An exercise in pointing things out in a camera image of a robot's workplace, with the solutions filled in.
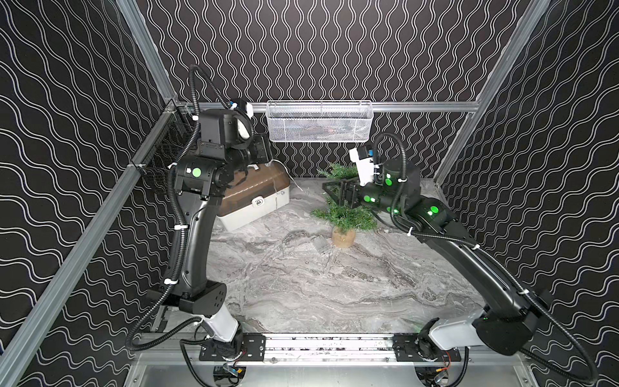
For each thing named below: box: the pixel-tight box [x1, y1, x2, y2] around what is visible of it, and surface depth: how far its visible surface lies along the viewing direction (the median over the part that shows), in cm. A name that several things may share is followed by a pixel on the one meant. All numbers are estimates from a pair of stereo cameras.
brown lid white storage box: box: [216, 162, 291, 232], surface depth 96 cm
